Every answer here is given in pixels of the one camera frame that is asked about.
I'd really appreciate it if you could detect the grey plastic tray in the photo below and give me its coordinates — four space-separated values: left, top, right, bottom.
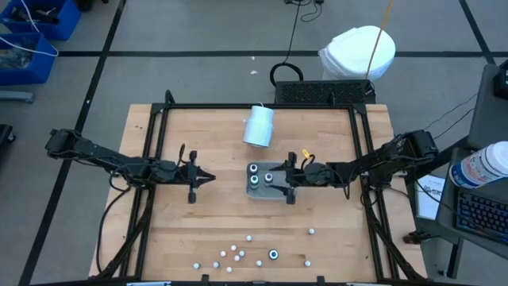
245 160 297 201

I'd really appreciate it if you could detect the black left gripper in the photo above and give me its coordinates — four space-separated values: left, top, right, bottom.
156 150 217 204

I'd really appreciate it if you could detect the yellow rod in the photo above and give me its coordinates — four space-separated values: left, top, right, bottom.
364 0 394 80

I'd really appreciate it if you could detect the black looped floor cable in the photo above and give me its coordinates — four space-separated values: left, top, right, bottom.
269 0 305 87

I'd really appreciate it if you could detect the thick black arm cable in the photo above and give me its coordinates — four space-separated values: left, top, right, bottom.
96 184 134 275

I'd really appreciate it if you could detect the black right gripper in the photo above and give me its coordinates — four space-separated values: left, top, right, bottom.
273 152 333 205

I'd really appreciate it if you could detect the black desk device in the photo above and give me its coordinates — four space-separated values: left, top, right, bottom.
493 59 508 100

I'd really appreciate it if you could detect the white cable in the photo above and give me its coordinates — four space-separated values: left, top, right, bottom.
0 0 60 57

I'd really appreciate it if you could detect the grey floor bar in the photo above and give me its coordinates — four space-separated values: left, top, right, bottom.
0 90 35 104

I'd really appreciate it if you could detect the black floor object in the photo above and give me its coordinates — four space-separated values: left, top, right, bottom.
0 124 17 158

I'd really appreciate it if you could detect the white wipes canister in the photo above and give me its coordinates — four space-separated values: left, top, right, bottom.
448 141 508 190

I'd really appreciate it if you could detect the blue storage bin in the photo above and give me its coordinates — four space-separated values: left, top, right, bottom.
0 32 56 87
0 0 83 41

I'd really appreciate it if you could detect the white printed paper sheet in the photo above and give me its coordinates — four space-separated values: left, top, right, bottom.
415 174 446 221

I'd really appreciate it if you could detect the grey desk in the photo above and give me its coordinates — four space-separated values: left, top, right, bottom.
434 62 508 261

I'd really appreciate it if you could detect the black desk foot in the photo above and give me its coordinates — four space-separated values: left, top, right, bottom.
402 230 441 245

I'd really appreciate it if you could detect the black backlit keyboard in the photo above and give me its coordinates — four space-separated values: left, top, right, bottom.
455 188 508 245

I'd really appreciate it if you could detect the black aluminium table frame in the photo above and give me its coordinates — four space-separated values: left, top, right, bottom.
90 89 429 286

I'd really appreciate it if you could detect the white lined waste bin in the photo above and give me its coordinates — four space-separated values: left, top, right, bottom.
317 25 397 82

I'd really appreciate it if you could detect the black vented computer case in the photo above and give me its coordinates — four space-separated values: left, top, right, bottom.
274 79 377 106

